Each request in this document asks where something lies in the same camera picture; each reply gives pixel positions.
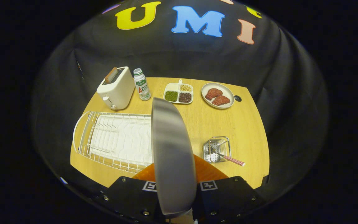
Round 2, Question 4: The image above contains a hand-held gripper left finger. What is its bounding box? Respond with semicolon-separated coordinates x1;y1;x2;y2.
97;162;167;224

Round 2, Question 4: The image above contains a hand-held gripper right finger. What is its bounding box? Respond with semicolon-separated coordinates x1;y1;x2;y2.
193;155;265;224

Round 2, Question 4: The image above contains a red checkered handle spoon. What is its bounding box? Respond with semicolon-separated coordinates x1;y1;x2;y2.
210;148;246;167

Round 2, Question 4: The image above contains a metal wire basket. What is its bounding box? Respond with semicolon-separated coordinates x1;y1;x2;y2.
203;136;232;163

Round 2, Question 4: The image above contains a white wire dish rack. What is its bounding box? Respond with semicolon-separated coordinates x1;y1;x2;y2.
73;111;154;174

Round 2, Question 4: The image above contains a beige round plate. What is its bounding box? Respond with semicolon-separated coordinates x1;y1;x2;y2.
151;97;197;218

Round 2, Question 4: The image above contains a beige plate with meat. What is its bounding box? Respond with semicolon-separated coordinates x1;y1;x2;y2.
201;82;235;109

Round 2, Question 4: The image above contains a white divided snack dish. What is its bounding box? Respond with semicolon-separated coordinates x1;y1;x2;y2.
163;80;194;105

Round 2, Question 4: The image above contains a red meat piece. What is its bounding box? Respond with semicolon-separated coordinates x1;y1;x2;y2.
205;88;223;100
212;95;231;106

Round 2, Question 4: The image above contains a white toaster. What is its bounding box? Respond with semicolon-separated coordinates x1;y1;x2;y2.
97;66;135;110

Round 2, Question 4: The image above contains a white green-label drink bottle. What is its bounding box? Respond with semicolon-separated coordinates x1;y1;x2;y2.
133;68;151;101

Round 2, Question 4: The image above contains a black backdrop cloth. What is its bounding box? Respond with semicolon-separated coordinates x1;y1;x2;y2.
31;0;328;199

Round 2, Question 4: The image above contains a toast slice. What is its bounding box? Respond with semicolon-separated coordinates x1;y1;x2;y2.
105;67;118;83

